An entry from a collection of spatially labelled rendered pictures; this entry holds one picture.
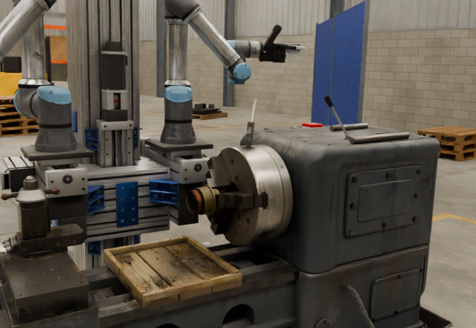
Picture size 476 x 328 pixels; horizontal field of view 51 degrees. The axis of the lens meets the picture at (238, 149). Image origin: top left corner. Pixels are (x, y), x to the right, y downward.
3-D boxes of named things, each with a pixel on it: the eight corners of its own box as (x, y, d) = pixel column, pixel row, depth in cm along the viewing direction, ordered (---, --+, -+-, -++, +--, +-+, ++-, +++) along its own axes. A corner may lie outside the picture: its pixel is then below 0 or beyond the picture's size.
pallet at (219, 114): (204, 115, 1471) (205, 101, 1464) (227, 116, 1430) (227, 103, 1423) (178, 117, 1370) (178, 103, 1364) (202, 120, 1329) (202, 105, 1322)
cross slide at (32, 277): (54, 245, 155) (53, 231, 154) (90, 302, 119) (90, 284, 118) (-6, 254, 147) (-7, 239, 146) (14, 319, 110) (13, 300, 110)
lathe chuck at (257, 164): (227, 219, 180) (235, 134, 172) (278, 258, 154) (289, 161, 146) (205, 222, 176) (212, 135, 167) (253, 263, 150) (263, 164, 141)
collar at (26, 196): (44, 194, 140) (43, 183, 140) (49, 200, 134) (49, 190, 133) (13, 197, 136) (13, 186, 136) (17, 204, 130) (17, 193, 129)
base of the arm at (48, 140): (32, 146, 190) (30, 121, 189) (72, 144, 198) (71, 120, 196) (37, 153, 178) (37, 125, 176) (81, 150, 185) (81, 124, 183)
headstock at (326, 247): (347, 210, 222) (353, 123, 215) (438, 244, 182) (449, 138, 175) (231, 230, 192) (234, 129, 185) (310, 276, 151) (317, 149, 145)
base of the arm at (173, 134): (154, 139, 215) (154, 117, 213) (187, 138, 222) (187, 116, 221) (168, 145, 202) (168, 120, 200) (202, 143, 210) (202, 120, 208)
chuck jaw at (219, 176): (234, 189, 163) (223, 157, 168) (240, 183, 159) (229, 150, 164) (203, 193, 157) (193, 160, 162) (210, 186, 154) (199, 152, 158)
